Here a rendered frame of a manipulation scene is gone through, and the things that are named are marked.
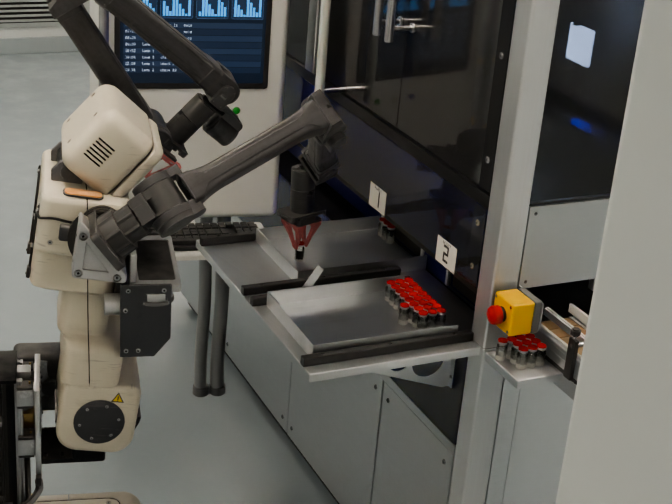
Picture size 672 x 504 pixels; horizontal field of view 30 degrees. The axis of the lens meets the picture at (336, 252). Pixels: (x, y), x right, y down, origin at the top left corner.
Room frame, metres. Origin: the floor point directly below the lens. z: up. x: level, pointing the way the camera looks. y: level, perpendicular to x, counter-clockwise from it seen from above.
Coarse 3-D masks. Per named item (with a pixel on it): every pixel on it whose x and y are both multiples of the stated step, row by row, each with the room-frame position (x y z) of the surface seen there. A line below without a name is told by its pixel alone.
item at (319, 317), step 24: (312, 288) 2.54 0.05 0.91; (336, 288) 2.57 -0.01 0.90; (360, 288) 2.59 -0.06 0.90; (384, 288) 2.62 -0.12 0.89; (288, 312) 2.47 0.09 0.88; (312, 312) 2.48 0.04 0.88; (336, 312) 2.49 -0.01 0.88; (360, 312) 2.50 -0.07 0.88; (384, 312) 2.51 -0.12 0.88; (312, 336) 2.37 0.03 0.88; (336, 336) 2.37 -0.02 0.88; (360, 336) 2.38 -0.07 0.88; (384, 336) 2.34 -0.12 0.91; (408, 336) 2.36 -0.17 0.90
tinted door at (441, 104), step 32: (416, 0) 2.79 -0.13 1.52; (448, 0) 2.67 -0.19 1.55; (480, 0) 2.55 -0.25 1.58; (416, 32) 2.78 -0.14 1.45; (448, 32) 2.65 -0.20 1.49; (480, 32) 2.54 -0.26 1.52; (416, 64) 2.76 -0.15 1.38; (448, 64) 2.64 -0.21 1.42; (480, 64) 2.53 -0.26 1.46; (416, 96) 2.75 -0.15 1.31; (448, 96) 2.63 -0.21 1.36; (480, 96) 2.51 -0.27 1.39; (416, 128) 2.73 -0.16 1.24; (448, 128) 2.61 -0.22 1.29; (480, 128) 2.50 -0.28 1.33; (448, 160) 2.60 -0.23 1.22; (480, 160) 2.48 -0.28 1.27
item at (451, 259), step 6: (438, 240) 2.58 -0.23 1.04; (444, 240) 2.55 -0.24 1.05; (438, 246) 2.57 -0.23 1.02; (450, 246) 2.53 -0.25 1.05; (438, 252) 2.57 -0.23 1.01; (450, 252) 2.53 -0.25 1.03; (456, 252) 2.51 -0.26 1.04; (438, 258) 2.57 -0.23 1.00; (444, 258) 2.55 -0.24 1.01; (450, 258) 2.52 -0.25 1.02; (444, 264) 2.54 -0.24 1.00; (450, 264) 2.52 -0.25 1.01; (450, 270) 2.52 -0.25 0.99
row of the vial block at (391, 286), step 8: (392, 280) 2.58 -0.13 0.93; (392, 288) 2.55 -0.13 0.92; (400, 288) 2.54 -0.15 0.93; (392, 296) 2.54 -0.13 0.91; (400, 296) 2.51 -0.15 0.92; (408, 296) 2.51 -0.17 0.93; (392, 304) 2.54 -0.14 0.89; (416, 304) 2.47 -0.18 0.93; (416, 312) 2.44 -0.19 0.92; (424, 312) 2.43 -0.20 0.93; (408, 320) 2.47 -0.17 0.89; (416, 320) 2.44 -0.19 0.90; (424, 320) 2.42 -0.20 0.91; (416, 328) 2.43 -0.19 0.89; (424, 328) 2.42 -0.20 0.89
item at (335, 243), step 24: (264, 240) 2.80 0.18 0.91; (288, 240) 2.87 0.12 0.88; (312, 240) 2.88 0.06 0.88; (336, 240) 2.89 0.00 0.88; (360, 240) 2.90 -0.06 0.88; (384, 240) 2.92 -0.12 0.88; (288, 264) 2.66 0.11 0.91; (312, 264) 2.73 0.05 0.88; (336, 264) 2.75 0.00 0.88; (360, 264) 2.69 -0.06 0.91; (384, 264) 2.72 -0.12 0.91; (408, 264) 2.75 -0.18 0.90
